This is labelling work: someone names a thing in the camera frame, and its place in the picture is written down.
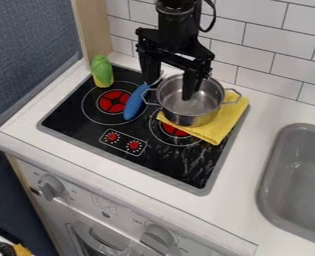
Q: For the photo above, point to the toy sink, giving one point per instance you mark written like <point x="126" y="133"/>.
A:
<point x="295" y="181"/>

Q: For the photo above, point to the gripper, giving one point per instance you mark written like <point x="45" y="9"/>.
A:
<point x="173" y="43"/>

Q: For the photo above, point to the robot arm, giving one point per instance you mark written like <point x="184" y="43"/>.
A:
<point x="177" y="15"/>

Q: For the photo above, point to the blue tool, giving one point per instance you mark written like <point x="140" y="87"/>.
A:
<point x="135" y="101"/>

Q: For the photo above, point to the silver pot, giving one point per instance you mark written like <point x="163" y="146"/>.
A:
<point x="192" y="100"/>

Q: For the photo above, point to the green and yellow toy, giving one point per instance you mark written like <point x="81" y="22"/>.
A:
<point x="102" y="71"/>

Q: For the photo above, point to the yellow cloth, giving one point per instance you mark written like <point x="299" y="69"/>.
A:
<point x="217" y="125"/>

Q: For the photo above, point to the toy stove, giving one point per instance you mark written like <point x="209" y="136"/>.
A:
<point x="137" y="130"/>

